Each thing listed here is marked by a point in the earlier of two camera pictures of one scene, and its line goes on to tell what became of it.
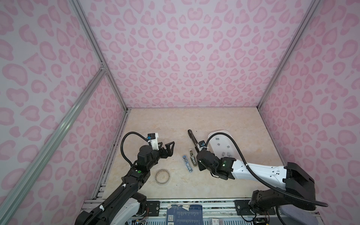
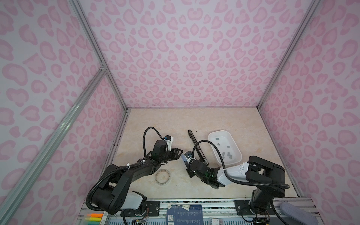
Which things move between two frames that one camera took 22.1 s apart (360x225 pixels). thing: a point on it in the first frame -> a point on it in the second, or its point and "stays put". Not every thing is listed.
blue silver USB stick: x=187 y=164 stays put
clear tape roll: x=162 y=176 stays put
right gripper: x=199 y=166 -> x=189 y=172
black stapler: x=191 y=134 stays put
